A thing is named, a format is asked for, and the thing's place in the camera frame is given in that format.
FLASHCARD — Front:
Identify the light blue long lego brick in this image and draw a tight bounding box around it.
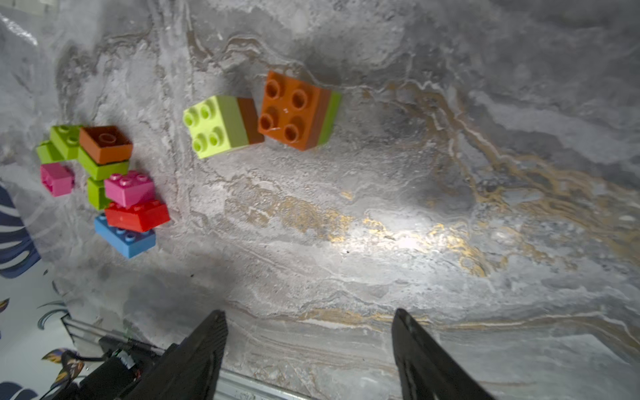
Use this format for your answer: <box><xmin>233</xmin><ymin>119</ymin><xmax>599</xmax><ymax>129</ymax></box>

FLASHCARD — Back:
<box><xmin>94</xmin><ymin>214</ymin><xmax>157</xmax><ymax>259</ymax></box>

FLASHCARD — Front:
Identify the pink lego brick on red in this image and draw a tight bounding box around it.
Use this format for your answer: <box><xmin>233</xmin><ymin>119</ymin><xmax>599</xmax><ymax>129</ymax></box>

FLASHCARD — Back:
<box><xmin>104</xmin><ymin>170</ymin><xmax>155</xmax><ymax>208</ymax></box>

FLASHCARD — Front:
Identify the light green orange lego stack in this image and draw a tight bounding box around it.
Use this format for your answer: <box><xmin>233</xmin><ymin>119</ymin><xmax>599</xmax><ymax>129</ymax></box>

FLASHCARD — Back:
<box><xmin>183</xmin><ymin>96</ymin><xmax>265</xmax><ymax>159</ymax></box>

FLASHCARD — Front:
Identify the lime lego brick upturned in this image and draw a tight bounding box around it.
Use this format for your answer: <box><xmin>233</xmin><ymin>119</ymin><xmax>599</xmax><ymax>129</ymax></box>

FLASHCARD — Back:
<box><xmin>36</xmin><ymin>140</ymin><xmax>65</xmax><ymax>164</ymax></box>

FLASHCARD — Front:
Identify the orange lego brick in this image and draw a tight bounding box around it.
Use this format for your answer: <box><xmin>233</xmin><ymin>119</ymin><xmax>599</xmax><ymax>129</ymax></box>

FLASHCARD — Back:
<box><xmin>258</xmin><ymin>71</ymin><xmax>331</xmax><ymax>151</ymax></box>

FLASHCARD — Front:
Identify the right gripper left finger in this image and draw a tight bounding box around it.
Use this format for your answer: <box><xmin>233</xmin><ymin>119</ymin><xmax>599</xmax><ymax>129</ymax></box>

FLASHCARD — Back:
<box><xmin>126</xmin><ymin>310</ymin><xmax>228</xmax><ymax>400</ymax></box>

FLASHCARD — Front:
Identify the red long lego brick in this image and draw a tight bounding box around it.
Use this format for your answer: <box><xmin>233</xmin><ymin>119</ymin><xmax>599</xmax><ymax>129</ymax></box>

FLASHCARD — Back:
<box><xmin>104</xmin><ymin>200</ymin><xmax>171</xmax><ymax>233</ymax></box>

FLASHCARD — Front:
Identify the lime green lego brick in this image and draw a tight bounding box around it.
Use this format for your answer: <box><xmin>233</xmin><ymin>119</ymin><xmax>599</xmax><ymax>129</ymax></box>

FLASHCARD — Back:
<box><xmin>318</xmin><ymin>91</ymin><xmax>342</xmax><ymax>146</ymax></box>

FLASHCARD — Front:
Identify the aluminium front rail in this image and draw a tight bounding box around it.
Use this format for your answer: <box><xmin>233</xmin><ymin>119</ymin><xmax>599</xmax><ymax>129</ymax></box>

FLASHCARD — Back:
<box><xmin>63</xmin><ymin>316</ymin><xmax>312</xmax><ymax>399</ymax></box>

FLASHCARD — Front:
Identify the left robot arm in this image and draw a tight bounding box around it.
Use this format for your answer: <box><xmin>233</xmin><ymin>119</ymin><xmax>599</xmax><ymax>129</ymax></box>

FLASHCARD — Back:
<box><xmin>42</xmin><ymin>336</ymin><xmax>162</xmax><ymax>399</ymax></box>

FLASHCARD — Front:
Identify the lime and orange lego stack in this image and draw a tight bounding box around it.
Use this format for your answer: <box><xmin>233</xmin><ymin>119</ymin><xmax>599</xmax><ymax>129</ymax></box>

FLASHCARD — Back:
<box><xmin>78</xmin><ymin>126</ymin><xmax>133</xmax><ymax>181</ymax></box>

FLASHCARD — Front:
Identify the lime lego brick studs up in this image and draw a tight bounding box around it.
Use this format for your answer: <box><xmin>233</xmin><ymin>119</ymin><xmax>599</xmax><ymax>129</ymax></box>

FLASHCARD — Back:
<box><xmin>87</xmin><ymin>178</ymin><xmax>111</xmax><ymax>211</ymax></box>

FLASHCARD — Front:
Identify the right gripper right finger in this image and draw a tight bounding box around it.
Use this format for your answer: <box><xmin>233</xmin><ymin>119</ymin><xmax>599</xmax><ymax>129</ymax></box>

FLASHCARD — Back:
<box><xmin>392</xmin><ymin>308</ymin><xmax>493</xmax><ymax>400</ymax></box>

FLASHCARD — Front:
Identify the pink lego brick upturned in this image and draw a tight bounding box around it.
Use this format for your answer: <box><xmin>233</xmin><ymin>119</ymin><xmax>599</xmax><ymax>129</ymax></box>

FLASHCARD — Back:
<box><xmin>40</xmin><ymin>163</ymin><xmax>75</xmax><ymax>197</ymax></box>

